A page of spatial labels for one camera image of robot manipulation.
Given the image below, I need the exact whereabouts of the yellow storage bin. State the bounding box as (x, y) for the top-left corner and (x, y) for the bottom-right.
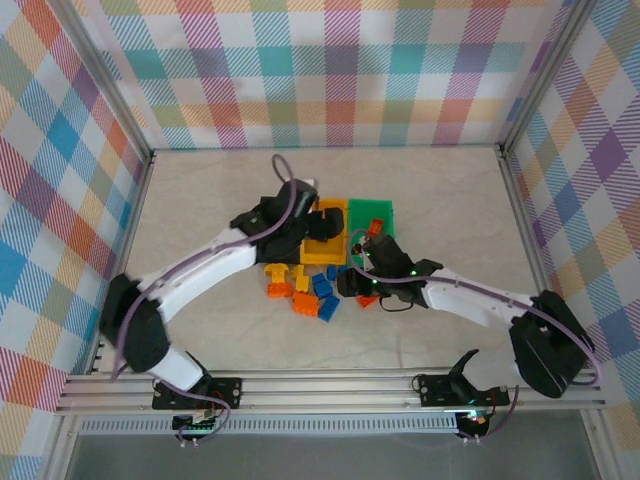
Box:
(298, 197), (350, 265)

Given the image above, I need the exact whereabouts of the green storage bin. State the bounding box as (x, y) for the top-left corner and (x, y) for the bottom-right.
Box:
(347, 198), (398, 264)

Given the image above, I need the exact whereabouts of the small controller board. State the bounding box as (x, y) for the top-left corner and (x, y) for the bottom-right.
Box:
(457, 409), (494, 432)
(172, 408), (221, 437)

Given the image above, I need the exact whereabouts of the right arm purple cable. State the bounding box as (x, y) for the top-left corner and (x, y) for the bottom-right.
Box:
(349, 228), (606, 387)

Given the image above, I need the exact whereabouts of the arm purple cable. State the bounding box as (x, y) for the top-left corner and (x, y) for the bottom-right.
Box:
(349, 228), (606, 387)
(110, 153), (314, 384)

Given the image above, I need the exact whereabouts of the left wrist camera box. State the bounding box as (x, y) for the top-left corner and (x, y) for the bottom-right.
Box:
(298, 177), (322, 214)

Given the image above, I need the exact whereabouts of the thin black cable loop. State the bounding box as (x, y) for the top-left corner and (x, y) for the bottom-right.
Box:
(378, 293), (417, 314)

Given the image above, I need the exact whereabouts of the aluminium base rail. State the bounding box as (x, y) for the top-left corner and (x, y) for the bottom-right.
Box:
(54, 368), (607, 417)

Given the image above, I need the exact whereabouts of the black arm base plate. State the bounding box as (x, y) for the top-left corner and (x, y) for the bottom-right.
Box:
(417, 373), (512, 407)
(151, 377), (244, 412)

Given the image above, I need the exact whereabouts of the aluminium floor rail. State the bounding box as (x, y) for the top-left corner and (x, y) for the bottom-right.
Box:
(84, 149), (157, 376)
(496, 143), (551, 301)

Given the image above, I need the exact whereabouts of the grey slotted cable duct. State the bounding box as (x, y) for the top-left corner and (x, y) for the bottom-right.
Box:
(78, 417), (461, 437)

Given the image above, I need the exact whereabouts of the short purple cable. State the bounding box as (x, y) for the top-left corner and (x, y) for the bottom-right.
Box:
(459, 382), (521, 446)
(162, 387), (234, 447)

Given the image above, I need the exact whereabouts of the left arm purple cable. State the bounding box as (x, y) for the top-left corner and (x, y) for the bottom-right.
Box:
(110, 153), (314, 384)

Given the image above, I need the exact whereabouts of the aluminium frame post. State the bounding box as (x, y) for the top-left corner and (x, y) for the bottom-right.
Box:
(58, 0), (155, 162)
(498, 0), (600, 160)

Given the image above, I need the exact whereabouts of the aluminium frame leg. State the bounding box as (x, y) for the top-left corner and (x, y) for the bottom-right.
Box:
(42, 414), (84, 480)
(582, 409), (619, 480)

